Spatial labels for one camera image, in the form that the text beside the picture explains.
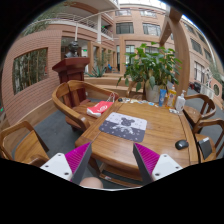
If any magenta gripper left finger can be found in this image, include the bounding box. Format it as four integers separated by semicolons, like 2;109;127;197
41;143;92;185

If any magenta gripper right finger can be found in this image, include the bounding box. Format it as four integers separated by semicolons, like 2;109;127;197
133;143;182;185

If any black computer mouse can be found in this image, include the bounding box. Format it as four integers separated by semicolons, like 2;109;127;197
175;140;189;150

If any grey printed mouse pad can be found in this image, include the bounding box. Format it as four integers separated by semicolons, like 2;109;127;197
99;112;147;142

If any wooden round table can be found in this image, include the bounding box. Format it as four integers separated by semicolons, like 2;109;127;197
75;101;198;187

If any black item on chair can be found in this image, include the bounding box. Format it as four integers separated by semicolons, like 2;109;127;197
198;137;212;159

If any wooden chair at left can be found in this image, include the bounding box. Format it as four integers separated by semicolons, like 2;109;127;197
0;121;49;167

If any wooden chair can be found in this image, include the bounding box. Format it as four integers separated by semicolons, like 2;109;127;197
192;118;224;163
0;121;49;167
183;93;216;127

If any wooden chair near right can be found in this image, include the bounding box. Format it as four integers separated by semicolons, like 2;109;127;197
192;118;224;163

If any red and white bag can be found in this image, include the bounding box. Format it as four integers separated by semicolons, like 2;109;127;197
87;101;112;118

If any wooden armchair behind table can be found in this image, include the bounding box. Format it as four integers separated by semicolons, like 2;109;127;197
52;80;119;131

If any yellow spray bottle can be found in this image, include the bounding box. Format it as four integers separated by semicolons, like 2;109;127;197
167;85;176;108

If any white pump bottle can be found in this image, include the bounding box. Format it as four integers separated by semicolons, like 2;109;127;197
175;90;185;112

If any blue tube bottle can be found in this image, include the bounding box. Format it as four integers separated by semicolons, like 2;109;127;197
159;89;167;107

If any wooden chair far right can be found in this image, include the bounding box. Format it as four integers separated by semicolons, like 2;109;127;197
183;93;216;127

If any green potted plant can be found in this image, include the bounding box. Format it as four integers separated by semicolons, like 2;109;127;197
117;43;182;96

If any dark bust statue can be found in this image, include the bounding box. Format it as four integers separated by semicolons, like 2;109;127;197
65;41;79;58

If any dark wooden pedestal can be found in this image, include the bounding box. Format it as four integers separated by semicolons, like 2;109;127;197
52;57;90;83

